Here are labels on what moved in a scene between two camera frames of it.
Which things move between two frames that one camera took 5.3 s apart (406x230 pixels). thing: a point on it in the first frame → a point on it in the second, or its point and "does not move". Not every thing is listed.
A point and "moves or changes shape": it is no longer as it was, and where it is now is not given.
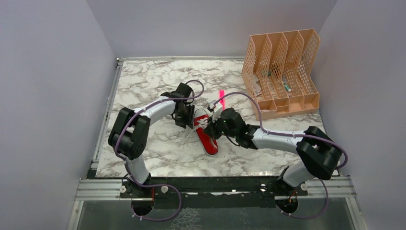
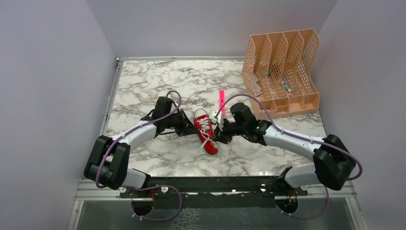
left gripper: (188, 120) → (186, 127)
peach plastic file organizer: (281, 72) does not move
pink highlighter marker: (221, 95) does not move
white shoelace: (202, 123) moves or changes shape
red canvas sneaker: (200, 120) does not move
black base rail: (210, 192) does not move
